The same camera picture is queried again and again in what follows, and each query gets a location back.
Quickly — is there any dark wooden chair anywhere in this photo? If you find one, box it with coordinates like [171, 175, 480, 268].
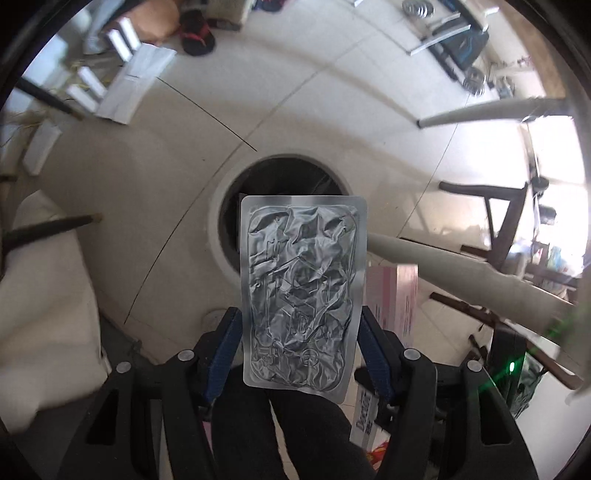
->
[429, 179, 585, 391]

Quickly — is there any black red slipper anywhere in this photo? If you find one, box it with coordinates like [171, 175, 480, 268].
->
[179, 9, 217, 56]

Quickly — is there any black exercise bench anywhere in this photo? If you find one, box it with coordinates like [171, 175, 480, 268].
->
[406, 16, 491, 78]

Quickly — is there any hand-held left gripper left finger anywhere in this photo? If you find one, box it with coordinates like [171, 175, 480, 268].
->
[55, 307, 244, 480]

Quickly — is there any red yellow printed box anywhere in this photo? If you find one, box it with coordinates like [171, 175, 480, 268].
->
[367, 438, 393, 472]

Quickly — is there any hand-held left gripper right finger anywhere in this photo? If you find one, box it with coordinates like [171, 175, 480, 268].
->
[360, 305, 539, 480]

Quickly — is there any white folded carton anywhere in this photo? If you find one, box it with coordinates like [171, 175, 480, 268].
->
[97, 44, 178, 124]

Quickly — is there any white small box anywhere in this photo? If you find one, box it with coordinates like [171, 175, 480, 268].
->
[107, 16, 140, 62]
[23, 121, 63, 175]
[66, 67, 108, 114]

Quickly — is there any white round trash bin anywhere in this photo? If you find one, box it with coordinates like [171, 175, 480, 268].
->
[208, 154, 357, 280]

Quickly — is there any person's dark fleece clothing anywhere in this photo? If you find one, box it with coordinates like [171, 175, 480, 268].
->
[210, 369, 377, 480]

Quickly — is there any white cloth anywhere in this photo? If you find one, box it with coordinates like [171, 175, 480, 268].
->
[0, 189, 105, 435]

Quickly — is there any silver foil blister pack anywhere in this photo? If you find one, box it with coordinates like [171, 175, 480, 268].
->
[240, 195, 369, 404]

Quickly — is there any white printed box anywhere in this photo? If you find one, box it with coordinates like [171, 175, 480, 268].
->
[348, 369, 393, 450]

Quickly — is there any pink cardboard box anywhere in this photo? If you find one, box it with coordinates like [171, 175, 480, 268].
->
[365, 263, 419, 344]

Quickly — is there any white table leg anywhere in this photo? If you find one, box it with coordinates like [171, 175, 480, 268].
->
[367, 232, 578, 324]
[417, 96, 568, 130]

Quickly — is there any metal weight plate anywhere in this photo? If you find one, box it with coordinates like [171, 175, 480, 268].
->
[402, 0, 433, 19]
[462, 67, 486, 96]

